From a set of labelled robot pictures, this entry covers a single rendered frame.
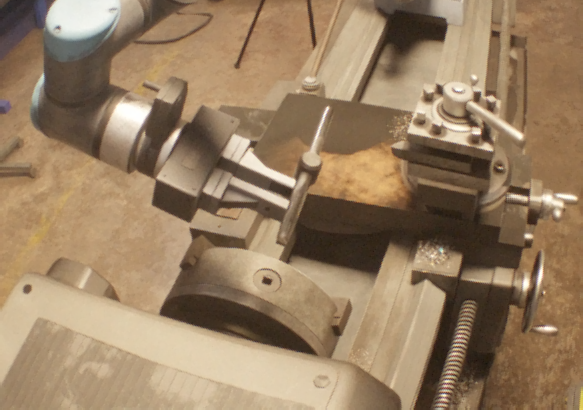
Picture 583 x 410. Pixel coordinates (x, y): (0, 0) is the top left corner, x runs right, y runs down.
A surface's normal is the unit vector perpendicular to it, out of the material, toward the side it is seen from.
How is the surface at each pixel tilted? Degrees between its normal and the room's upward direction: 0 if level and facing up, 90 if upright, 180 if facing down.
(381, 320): 0
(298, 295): 40
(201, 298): 90
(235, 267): 2
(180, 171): 22
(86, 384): 0
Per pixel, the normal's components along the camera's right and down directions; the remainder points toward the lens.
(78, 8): 0.20, -0.48
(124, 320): -0.08, -0.72
